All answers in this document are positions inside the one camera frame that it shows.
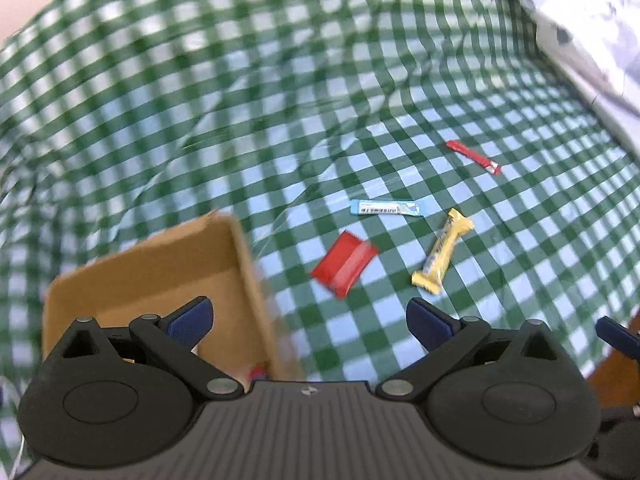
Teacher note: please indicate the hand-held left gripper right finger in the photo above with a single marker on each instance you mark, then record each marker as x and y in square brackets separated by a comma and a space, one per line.
[429, 322]

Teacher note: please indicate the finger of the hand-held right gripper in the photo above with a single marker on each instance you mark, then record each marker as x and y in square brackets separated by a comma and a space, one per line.
[611, 329]

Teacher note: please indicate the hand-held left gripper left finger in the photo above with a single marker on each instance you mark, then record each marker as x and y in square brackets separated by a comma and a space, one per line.
[191, 321]

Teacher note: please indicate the cardboard box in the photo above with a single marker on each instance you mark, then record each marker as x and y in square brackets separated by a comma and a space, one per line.
[165, 260]

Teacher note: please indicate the yellow snack bar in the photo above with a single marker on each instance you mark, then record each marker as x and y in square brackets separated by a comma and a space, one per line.
[442, 252]

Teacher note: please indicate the small red snack packet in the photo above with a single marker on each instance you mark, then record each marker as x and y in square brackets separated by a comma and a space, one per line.
[344, 264]

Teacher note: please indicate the blue white snack stick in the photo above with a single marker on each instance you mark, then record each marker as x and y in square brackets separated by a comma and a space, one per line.
[385, 207]

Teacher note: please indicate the thin red snack stick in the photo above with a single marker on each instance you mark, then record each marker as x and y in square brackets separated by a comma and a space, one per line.
[472, 156]

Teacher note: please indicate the large red snack packet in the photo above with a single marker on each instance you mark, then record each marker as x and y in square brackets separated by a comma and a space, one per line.
[257, 373]

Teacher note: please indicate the green checkered cloth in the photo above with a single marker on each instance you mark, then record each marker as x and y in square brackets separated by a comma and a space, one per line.
[300, 85]

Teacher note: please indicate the white plastic bag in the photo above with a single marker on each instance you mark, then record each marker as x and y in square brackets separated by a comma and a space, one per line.
[590, 25]

